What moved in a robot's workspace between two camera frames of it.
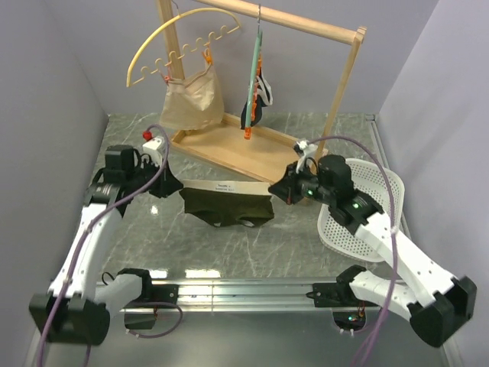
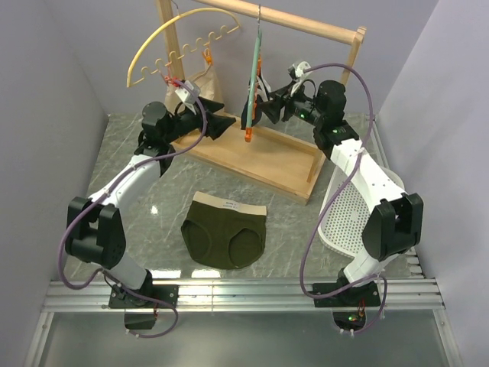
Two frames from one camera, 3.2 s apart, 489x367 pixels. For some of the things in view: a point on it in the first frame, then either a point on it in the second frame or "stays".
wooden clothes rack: (247, 146) stays
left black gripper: (167, 183) → (216, 124)
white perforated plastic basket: (339, 222) stays
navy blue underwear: (263, 95) stays
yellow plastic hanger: (186, 51) stays
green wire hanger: (254, 72) stays
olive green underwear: (228, 202) → (224, 233)
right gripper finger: (284, 189) → (273, 109)
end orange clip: (248, 131) stays
